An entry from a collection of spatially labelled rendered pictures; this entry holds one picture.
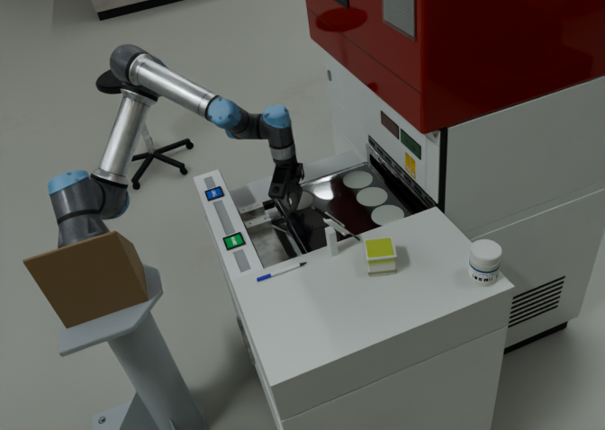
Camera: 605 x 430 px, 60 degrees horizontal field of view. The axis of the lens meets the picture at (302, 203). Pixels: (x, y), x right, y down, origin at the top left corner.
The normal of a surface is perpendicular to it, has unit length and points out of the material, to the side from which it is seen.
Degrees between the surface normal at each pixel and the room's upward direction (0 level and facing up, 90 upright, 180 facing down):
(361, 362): 90
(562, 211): 90
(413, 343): 90
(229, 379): 0
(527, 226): 90
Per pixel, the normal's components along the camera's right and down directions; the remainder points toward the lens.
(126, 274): 0.33, 0.55
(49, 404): -0.14, -0.77
